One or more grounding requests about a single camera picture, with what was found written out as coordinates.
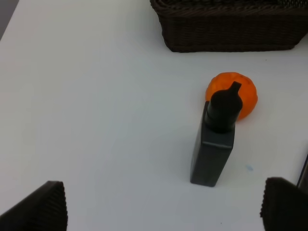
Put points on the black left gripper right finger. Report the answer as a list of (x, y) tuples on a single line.
[(284, 206)]

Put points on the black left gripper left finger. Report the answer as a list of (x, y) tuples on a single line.
[(44, 209)]

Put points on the dark green pump bottle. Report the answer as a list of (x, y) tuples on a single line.
[(215, 137)]

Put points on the orange tangerine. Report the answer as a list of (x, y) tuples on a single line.
[(247, 92)]

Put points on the dark brown wicker basket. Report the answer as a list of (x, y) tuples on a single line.
[(232, 25)]

